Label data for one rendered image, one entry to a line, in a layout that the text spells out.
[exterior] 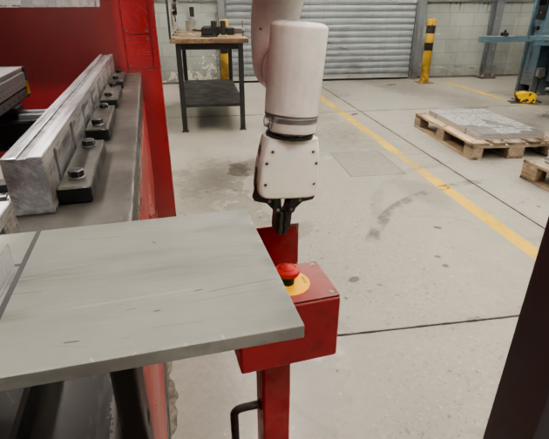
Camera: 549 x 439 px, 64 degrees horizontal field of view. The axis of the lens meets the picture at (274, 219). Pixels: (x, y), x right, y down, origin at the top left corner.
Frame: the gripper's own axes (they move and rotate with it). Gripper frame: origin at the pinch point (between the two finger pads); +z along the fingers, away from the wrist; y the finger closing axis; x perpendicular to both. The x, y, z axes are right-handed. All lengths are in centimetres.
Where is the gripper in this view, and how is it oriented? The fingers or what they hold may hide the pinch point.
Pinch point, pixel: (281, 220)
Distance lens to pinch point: 76.6
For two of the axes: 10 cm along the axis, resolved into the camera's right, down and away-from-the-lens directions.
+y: 9.6, -0.5, 2.9
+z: -0.8, 9.1, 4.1
